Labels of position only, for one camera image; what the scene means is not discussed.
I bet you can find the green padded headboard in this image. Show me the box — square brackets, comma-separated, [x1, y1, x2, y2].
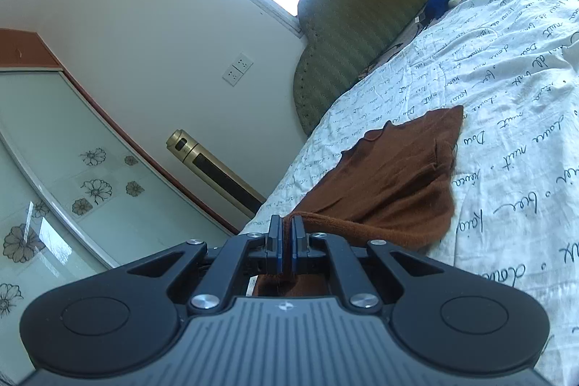
[292, 0, 487, 137]

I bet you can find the brown knit sweater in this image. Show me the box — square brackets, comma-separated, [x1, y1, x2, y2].
[252, 106, 465, 298]

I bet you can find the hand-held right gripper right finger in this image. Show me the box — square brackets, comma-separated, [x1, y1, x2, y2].
[289, 214, 453, 311]

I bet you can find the black cable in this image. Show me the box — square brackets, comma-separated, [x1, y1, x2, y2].
[359, 14, 436, 80]

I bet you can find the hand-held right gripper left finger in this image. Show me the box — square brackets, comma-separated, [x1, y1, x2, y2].
[123, 214, 284, 311]

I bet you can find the blue cloth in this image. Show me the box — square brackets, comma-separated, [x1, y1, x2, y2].
[425, 0, 461, 19]

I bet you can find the white script-print blanket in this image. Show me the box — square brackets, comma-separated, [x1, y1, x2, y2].
[242, 0, 579, 386]

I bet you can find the white wall socket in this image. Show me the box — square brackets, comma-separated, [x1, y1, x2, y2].
[221, 52, 254, 88]

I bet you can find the gold tower fan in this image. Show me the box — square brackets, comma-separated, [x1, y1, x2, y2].
[165, 128, 267, 218]

